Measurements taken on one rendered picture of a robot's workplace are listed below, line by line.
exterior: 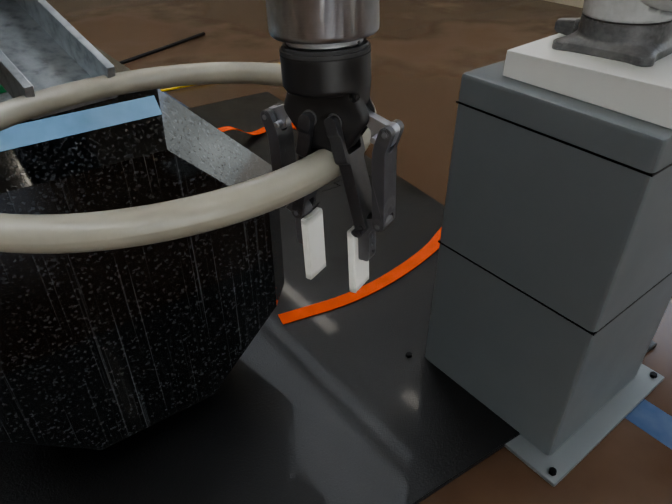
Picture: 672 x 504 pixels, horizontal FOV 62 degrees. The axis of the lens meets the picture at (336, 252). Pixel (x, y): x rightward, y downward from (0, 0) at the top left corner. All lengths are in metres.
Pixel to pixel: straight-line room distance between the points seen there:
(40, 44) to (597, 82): 0.88
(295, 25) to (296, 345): 1.25
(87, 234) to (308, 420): 1.06
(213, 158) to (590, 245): 0.71
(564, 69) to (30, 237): 0.89
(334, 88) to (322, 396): 1.11
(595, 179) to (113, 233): 0.81
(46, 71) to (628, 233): 0.94
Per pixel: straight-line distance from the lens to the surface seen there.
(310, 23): 0.44
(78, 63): 0.96
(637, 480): 1.52
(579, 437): 1.53
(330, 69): 0.46
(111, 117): 1.06
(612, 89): 1.06
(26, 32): 1.04
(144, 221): 0.44
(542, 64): 1.12
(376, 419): 1.44
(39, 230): 0.47
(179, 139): 1.08
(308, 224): 0.55
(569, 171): 1.08
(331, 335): 1.64
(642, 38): 1.14
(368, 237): 0.53
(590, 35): 1.16
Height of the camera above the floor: 1.16
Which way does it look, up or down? 36 degrees down
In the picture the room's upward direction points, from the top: straight up
